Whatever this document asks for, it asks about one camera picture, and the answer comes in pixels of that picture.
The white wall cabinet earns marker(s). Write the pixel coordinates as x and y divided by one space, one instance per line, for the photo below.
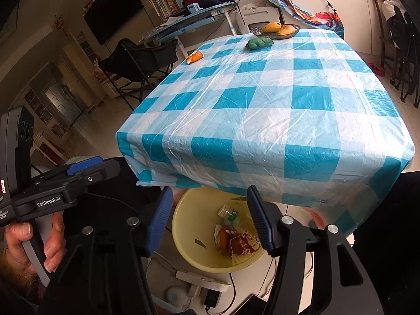
347 6

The yellow plastic basin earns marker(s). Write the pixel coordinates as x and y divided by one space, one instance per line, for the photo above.
193 227

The long orange peel piece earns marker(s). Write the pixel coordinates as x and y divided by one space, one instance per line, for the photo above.
224 241

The red slipper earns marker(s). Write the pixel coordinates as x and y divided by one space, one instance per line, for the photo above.
377 70

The person left hand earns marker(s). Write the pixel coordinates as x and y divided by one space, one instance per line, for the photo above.
54 247

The clear plastic water bottle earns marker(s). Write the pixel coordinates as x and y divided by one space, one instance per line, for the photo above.
229 215

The front yellow mango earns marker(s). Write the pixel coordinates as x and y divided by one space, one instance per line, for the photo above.
286 30

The yellow mango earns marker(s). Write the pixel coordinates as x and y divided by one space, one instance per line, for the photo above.
286 30
272 27

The red orange snack bag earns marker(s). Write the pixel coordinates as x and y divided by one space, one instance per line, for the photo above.
242 243

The folded black chair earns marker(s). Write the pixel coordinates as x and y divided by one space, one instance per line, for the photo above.
405 36

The rear yellow mango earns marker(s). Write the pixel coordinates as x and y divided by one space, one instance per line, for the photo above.
272 27

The brown wooden chair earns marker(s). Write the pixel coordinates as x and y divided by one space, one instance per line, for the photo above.
381 43

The large white tissue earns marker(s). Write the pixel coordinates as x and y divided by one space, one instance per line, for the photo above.
216 232

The row of books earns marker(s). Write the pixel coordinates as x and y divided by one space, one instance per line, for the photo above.
167 8

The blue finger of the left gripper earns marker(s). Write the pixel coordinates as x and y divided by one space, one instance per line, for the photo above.
79 163

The dark glass fruit bowl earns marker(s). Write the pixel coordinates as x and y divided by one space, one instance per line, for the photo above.
257 30

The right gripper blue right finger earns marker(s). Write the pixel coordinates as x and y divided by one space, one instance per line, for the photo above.
341 285

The blue white checkered tablecloth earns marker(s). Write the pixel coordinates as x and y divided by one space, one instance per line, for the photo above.
305 120

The white power strip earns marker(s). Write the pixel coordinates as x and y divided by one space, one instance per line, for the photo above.
202 281

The black folding camp chair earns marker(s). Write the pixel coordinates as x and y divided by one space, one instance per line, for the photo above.
132 68

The blue study desk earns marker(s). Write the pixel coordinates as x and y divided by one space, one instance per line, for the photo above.
191 22

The colourful hanging cloth bag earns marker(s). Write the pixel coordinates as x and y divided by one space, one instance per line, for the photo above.
320 20

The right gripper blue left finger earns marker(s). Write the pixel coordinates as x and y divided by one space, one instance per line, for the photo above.
107 238

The black wall television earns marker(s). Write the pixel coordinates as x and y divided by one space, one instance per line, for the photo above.
106 17

